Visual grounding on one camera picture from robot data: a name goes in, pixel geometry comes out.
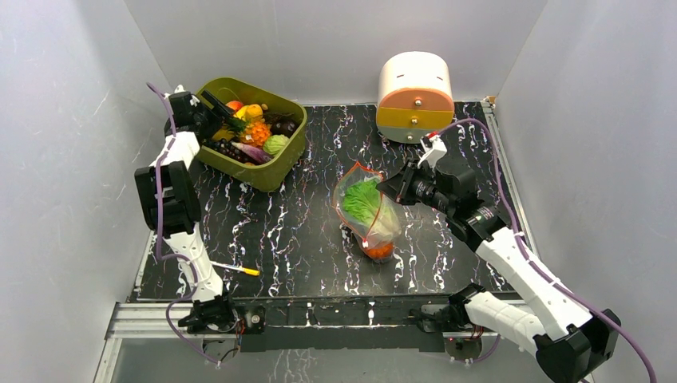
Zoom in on purple toy eggplant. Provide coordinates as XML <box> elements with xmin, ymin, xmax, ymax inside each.
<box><xmin>231</xmin><ymin>141</ymin><xmax>273</xmax><ymax>164</ymax></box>

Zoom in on round white mini drawer cabinet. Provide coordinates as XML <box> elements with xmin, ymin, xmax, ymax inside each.
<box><xmin>376</xmin><ymin>51</ymin><xmax>455</xmax><ymax>144</ymax></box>

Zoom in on clear zip bag orange zipper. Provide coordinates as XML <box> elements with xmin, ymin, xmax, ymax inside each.
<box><xmin>332</xmin><ymin>162</ymin><xmax>402</xmax><ymax>262</ymax></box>

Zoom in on orange toy pumpkin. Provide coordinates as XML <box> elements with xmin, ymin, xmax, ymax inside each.
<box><xmin>362</xmin><ymin>243</ymin><xmax>394</xmax><ymax>262</ymax></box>

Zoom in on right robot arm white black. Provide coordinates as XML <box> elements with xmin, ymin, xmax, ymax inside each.
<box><xmin>377</xmin><ymin>160</ymin><xmax>620</xmax><ymax>382</ymax></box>

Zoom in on orange spiky toy fruit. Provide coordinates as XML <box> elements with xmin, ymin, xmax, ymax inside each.
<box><xmin>225</xmin><ymin>119</ymin><xmax>271</xmax><ymax>148</ymax></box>

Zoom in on light green toy cabbage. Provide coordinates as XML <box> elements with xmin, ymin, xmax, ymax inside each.
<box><xmin>262</xmin><ymin>135</ymin><xmax>290</xmax><ymax>156</ymax></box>

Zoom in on dark purple toy grapes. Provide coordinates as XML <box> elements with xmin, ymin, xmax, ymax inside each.
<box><xmin>207</xmin><ymin>139</ymin><xmax>252</xmax><ymax>164</ymax></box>

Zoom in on green toy lettuce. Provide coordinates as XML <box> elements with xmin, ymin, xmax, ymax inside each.
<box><xmin>341</xmin><ymin>178</ymin><xmax>401</xmax><ymax>243</ymax></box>

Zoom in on yellow toy lemon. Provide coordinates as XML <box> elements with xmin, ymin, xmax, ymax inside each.
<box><xmin>235</xmin><ymin>104</ymin><xmax>263</xmax><ymax>123</ymax></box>

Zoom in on olive green plastic bin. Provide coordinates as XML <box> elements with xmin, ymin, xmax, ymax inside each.
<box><xmin>196</xmin><ymin>77</ymin><xmax>307</xmax><ymax>192</ymax></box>

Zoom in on white pen yellow cap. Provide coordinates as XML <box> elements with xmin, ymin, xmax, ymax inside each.
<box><xmin>211</xmin><ymin>261</ymin><xmax>260</xmax><ymax>277</ymax></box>

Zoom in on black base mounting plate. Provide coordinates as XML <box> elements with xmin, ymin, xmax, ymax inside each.
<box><xmin>235</xmin><ymin>294</ymin><xmax>486</xmax><ymax>359</ymax></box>

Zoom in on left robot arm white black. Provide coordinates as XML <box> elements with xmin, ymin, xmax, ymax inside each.
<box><xmin>134</xmin><ymin>85</ymin><xmax>239</xmax><ymax>334</ymax></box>

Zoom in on dark brown toy fruit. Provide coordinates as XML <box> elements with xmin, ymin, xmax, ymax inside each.
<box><xmin>270</xmin><ymin>116</ymin><xmax>299</xmax><ymax>138</ymax></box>

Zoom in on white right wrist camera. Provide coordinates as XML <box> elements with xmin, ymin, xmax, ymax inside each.
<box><xmin>418</xmin><ymin>132</ymin><xmax>447</xmax><ymax>169</ymax></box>

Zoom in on aluminium frame rail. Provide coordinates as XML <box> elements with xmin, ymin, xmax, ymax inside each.
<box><xmin>92</xmin><ymin>100</ymin><xmax>596</xmax><ymax>383</ymax></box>

